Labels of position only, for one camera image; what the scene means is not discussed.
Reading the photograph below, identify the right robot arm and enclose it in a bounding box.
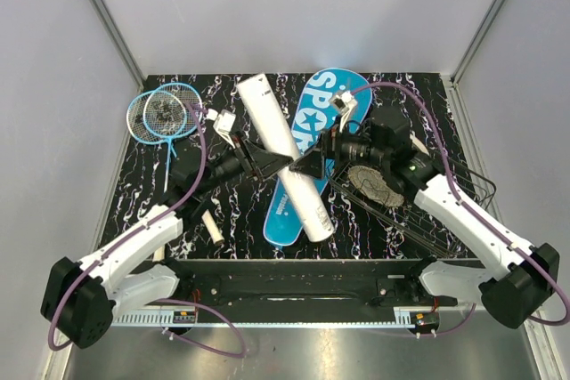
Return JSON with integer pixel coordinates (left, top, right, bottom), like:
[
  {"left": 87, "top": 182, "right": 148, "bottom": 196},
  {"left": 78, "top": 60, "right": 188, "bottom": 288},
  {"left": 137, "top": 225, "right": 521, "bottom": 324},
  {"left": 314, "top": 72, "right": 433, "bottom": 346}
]
[{"left": 291, "top": 108, "right": 567, "bottom": 328}]

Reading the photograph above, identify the black wire dish rack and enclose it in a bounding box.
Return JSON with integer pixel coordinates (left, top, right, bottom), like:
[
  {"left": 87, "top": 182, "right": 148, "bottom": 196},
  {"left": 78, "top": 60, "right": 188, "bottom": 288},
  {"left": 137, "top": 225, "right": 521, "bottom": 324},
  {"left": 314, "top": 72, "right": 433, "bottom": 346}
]
[{"left": 326, "top": 162, "right": 474, "bottom": 259}]

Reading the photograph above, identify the blue racket cover bag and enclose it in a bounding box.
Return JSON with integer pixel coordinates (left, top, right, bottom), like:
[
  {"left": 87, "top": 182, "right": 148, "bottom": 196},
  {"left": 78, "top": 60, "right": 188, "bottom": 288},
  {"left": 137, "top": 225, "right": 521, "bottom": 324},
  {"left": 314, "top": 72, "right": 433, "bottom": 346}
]
[{"left": 263, "top": 68, "right": 368, "bottom": 248}]

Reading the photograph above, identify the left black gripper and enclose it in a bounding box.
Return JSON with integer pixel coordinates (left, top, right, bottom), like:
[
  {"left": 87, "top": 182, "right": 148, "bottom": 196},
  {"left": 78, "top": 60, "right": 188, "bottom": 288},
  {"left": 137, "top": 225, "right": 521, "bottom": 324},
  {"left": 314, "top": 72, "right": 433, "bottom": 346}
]
[{"left": 197, "top": 130, "right": 293, "bottom": 196}]

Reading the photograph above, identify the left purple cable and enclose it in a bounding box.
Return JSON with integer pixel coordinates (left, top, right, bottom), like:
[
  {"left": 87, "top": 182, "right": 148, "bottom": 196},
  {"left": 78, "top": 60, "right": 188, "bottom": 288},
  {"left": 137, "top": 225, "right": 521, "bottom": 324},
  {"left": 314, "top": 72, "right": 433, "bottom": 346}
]
[{"left": 47, "top": 101, "right": 248, "bottom": 358}]

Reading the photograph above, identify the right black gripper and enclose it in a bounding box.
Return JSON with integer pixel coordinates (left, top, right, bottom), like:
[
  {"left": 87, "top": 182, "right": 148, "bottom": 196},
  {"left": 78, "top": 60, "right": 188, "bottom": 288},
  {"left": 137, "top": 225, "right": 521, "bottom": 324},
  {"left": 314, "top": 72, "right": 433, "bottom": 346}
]
[{"left": 289, "top": 116, "right": 389, "bottom": 182}]

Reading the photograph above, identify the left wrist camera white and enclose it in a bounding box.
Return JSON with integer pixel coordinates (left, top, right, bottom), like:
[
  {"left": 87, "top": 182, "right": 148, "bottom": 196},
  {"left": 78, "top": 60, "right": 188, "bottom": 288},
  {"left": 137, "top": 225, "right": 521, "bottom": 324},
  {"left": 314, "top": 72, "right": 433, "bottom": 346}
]
[{"left": 206, "top": 109, "right": 236, "bottom": 148}]

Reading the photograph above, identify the white shuttlecock tube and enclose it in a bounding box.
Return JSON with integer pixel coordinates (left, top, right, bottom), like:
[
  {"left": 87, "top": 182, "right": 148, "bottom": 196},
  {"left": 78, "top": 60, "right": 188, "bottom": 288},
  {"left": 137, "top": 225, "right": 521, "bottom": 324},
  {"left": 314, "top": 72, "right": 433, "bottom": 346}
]
[{"left": 237, "top": 74, "right": 334, "bottom": 247}]

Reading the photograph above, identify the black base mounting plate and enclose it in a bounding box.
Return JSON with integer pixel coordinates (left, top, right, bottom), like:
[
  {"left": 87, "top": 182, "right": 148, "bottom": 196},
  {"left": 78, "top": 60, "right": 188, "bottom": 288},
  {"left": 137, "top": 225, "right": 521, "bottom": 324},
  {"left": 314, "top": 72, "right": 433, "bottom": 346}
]
[{"left": 110, "top": 257, "right": 460, "bottom": 323}]

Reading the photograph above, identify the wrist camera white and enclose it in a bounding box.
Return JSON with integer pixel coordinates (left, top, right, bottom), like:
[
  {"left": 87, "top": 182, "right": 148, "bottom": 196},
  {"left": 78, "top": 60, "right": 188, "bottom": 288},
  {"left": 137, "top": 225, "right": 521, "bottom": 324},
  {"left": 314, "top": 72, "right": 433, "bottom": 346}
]
[
  {"left": 330, "top": 91, "right": 358, "bottom": 127},
  {"left": 206, "top": 109, "right": 236, "bottom": 148}
]

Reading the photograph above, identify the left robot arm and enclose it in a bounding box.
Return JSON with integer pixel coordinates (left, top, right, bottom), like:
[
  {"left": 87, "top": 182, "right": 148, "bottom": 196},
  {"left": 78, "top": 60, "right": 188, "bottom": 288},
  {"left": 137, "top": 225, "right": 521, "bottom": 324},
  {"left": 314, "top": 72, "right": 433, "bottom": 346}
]
[{"left": 40, "top": 132, "right": 293, "bottom": 351}]

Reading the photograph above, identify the blue badminton racket front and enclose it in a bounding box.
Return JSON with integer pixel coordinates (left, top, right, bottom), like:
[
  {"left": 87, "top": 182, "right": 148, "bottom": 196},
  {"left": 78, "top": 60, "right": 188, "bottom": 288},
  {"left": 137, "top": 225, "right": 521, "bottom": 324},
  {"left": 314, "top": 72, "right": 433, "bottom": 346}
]
[{"left": 142, "top": 83, "right": 219, "bottom": 190}]

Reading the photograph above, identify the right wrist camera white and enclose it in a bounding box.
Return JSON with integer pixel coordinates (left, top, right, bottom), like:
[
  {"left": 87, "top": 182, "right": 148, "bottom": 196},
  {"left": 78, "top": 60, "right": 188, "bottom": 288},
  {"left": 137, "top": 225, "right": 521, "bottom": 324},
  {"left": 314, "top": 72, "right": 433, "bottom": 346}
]
[{"left": 330, "top": 91, "right": 358, "bottom": 127}]

